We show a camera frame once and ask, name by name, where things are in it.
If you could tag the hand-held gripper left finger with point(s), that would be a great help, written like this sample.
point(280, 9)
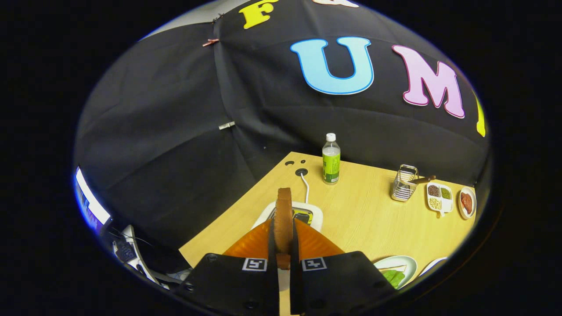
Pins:
point(232, 285)

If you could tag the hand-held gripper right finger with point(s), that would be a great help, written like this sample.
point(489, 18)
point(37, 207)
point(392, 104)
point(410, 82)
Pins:
point(338, 285)

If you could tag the green lettuce leaf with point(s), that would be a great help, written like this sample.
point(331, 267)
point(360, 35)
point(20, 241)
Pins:
point(395, 278)

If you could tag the toasted bread slice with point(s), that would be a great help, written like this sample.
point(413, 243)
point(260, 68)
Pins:
point(283, 219)

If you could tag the white bread slice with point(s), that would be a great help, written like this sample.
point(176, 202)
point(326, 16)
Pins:
point(390, 267)

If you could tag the pale green round plate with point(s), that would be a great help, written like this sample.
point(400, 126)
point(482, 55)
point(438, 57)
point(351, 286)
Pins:
point(406, 263)

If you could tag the white toaster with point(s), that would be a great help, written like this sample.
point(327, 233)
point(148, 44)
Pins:
point(315, 216)

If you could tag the white square plate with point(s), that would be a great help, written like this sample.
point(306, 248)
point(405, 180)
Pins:
point(432, 264)

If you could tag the green label water bottle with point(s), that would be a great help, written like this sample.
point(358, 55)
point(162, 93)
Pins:
point(331, 162)

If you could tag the yellow soybeans pile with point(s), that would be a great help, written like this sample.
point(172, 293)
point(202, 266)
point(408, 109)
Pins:
point(434, 203)

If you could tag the white divided dish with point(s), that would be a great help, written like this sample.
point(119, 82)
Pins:
point(445, 205)

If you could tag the dark red beans pile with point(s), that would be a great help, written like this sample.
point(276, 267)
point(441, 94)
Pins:
point(434, 190)

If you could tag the green mung beans pile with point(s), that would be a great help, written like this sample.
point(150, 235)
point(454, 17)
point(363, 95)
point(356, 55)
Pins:
point(445, 193)

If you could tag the white oval plate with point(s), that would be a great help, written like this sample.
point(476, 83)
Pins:
point(461, 211)

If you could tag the brown steak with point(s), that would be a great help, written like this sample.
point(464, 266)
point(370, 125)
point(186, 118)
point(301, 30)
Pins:
point(466, 202)

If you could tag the small white cloth tag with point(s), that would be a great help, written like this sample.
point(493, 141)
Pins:
point(226, 125)

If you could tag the black backdrop cloth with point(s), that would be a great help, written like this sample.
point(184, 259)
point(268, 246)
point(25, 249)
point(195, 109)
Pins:
point(175, 131)

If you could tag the lit computer monitor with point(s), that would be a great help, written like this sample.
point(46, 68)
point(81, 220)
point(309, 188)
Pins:
point(90, 204)

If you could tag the pink cloth clip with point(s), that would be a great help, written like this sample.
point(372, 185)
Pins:
point(210, 42)

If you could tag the white curved frame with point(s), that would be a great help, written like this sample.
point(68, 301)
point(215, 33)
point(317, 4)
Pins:
point(139, 254)

